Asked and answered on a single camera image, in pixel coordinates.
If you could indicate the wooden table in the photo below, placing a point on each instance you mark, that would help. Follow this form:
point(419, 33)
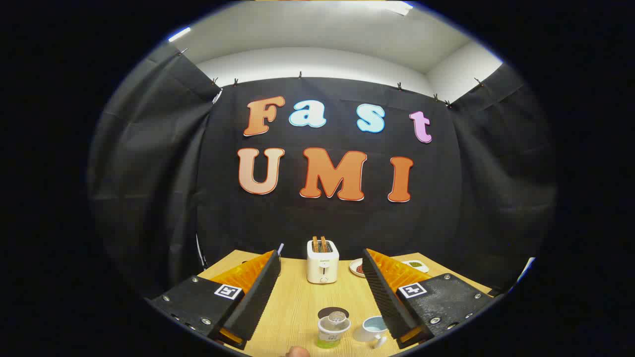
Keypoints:
point(297, 297)

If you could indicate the black backdrop cloth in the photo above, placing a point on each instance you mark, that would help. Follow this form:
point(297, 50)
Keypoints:
point(322, 223)

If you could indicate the white cup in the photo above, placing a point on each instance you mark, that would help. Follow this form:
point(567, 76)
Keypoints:
point(369, 329)

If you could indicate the white divided condiment dish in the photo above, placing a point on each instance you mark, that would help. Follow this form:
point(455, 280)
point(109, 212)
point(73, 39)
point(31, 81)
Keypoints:
point(421, 268)

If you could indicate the dark brown round coaster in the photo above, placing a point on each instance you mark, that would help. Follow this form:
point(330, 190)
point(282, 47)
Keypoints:
point(325, 312)

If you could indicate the white round plate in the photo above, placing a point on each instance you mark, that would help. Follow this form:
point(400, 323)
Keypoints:
point(353, 267)

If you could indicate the clear plastic juice bottle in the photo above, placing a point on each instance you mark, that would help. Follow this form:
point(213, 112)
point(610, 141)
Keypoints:
point(332, 332)

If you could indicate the white toaster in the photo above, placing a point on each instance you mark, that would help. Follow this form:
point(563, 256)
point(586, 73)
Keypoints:
point(322, 270)

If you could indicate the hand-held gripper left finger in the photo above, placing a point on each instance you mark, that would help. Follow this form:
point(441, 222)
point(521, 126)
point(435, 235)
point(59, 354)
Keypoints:
point(258, 297)

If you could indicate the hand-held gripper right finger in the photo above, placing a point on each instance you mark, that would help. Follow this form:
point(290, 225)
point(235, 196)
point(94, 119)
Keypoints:
point(387, 302)

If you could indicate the ceiling light strip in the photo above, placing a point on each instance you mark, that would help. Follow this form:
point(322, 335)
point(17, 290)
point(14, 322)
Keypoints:
point(179, 34)
point(399, 8)

